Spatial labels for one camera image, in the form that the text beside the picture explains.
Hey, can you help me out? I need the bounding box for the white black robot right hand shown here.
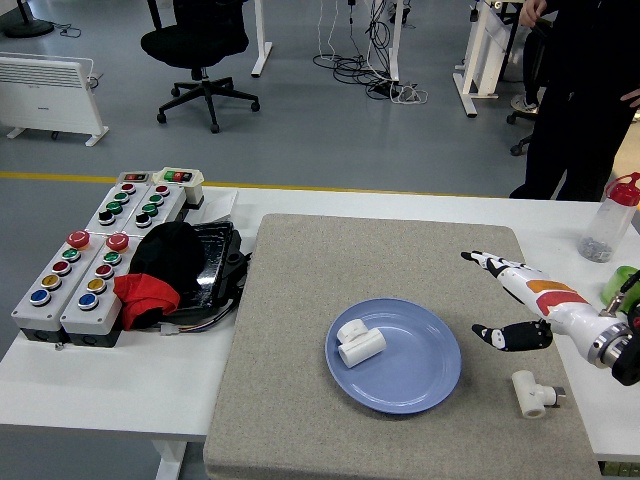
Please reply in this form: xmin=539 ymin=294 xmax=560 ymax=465
xmin=459 ymin=248 xmax=610 ymax=354

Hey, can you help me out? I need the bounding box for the person's right hand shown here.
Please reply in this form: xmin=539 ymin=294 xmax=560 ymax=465
xmin=518 ymin=0 xmax=549 ymax=27

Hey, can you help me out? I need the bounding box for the white pipe tee metal thread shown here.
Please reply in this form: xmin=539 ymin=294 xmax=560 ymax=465
xmin=510 ymin=369 xmax=567 ymax=420

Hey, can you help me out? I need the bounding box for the white plastic pipe tee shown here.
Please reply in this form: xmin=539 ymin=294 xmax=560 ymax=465
xmin=335 ymin=318 xmax=388 ymax=370

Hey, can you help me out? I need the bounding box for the blue round plate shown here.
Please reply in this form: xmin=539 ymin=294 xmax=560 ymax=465
xmin=325 ymin=298 xmax=463 ymax=415

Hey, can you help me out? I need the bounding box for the person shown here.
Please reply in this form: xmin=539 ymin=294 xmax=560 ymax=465
xmin=508 ymin=0 xmax=640 ymax=203
xmin=510 ymin=27 xmax=549 ymax=114

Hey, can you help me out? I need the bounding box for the green tape roll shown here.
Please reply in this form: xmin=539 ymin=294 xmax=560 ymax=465
xmin=601 ymin=265 xmax=640 ymax=304

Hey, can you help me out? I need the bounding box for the clear bottle red cap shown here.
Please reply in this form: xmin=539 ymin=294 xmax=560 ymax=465
xmin=578 ymin=172 xmax=640 ymax=263

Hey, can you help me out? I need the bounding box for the black chair base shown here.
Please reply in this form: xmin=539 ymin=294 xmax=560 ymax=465
xmin=506 ymin=111 xmax=537 ymax=158

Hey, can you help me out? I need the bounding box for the white desk leg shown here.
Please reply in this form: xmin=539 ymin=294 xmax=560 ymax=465
xmin=250 ymin=0 xmax=275 ymax=78
xmin=388 ymin=0 xmax=404 ymax=83

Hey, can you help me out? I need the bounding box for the grey-brown mat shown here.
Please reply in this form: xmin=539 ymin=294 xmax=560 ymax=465
xmin=203 ymin=213 xmax=601 ymax=480

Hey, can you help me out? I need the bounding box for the black office chair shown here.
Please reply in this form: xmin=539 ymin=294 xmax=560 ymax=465
xmin=140 ymin=0 xmax=262 ymax=134

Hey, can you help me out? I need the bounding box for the black plastic tray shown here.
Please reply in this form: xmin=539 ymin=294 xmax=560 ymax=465
xmin=162 ymin=220 xmax=252 ymax=322

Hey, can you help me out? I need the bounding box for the white paper tray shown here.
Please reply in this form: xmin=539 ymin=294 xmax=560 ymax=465
xmin=198 ymin=189 xmax=240 ymax=224

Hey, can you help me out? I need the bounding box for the black cloth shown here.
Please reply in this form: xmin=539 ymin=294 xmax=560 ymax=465
xmin=128 ymin=222 xmax=207 ymax=297

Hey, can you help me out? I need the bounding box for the red cloth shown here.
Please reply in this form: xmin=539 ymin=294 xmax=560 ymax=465
xmin=113 ymin=273 xmax=182 ymax=332

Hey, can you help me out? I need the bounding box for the button box with black knob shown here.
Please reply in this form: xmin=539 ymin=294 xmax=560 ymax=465
xmin=85 ymin=180 xmax=151 ymax=236
xmin=122 ymin=182 xmax=187 ymax=236

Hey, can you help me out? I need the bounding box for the white table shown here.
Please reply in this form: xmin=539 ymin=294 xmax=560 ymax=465
xmin=0 ymin=185 xmax=640 ymax=480

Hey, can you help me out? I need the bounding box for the button box with emergency stop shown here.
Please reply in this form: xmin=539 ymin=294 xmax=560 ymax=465
xmin=59 ymin=232 xmax=146 ymax=349
xmin=10 ymin=229 xmax=109 ymax=344

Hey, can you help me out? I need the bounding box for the white panel heater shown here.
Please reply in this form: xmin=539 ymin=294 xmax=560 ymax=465
xmin=0 ymin=52 xmax=110 ymax=148

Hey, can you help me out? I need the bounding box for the black round stand base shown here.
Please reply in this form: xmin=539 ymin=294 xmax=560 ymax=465
xmin=3 ymin=0 xmax=55 ymax=39

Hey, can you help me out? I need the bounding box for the white desk frame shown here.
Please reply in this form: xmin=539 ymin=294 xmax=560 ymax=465
xmin=452 ymin=0 xmax=526 ymax=119

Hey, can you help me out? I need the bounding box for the black floor cable bundle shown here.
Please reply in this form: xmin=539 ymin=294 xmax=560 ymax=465
xmin=313 ymin=0 xmax=401 ymax=100

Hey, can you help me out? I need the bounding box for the white hanging cable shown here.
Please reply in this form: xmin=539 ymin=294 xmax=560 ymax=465
xmin=319 ymin=0 xmax=342 ymax=62

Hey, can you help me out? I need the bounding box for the wire bundle with white connector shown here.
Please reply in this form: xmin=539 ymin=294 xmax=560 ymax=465
xmin=158 ymin=297 xmax=240 ymax=337

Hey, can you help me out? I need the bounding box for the white red-green switch box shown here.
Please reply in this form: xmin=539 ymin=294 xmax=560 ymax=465
xmin=152 ymin=167 xmax=206 ymax=209

